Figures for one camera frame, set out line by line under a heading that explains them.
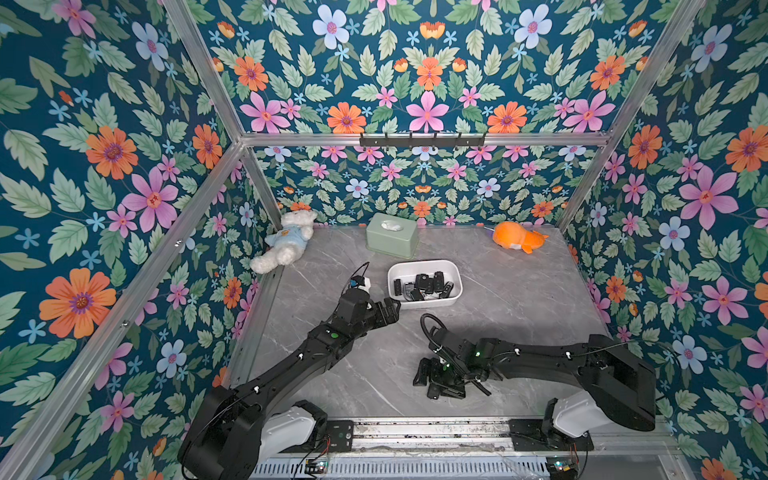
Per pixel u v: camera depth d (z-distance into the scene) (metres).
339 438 0.74
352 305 0.62
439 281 1.01
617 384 0.43
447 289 1.00
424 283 1.01
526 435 0.72
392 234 1.08
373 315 0.70
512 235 1.08
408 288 1.01
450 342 0.66
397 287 0.99
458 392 0.72
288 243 1.05
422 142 0.93
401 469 0.77
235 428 0.40
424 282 1.01
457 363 0.64
